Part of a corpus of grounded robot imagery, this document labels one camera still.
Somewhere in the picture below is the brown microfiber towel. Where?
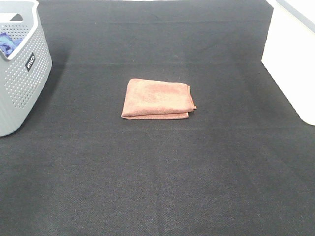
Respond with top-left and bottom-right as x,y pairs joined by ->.
121,78 -> 196,119

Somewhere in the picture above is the black table cover cloth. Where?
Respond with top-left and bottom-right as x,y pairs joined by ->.
0,0 -> 315,236

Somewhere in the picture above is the grey perforated laundry basket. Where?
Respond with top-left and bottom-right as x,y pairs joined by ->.
0,0 -> 52,137

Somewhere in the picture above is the white storage bin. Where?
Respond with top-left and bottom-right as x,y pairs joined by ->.
261,0 -> 315,125

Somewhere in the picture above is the blue cloth in basket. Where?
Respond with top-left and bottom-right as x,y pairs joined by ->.
0,32 -> 22,57

